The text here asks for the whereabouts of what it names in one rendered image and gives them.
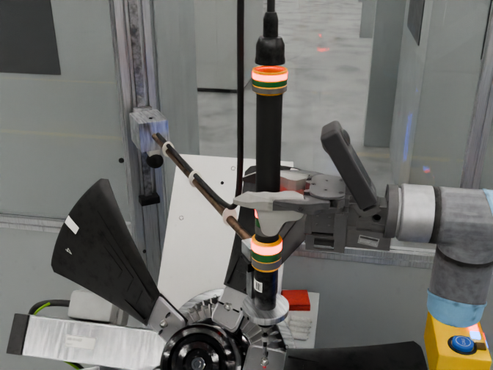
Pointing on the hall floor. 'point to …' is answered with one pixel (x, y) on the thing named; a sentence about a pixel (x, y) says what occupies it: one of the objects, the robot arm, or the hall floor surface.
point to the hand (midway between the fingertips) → (246, 185)
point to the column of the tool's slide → (119, 38)
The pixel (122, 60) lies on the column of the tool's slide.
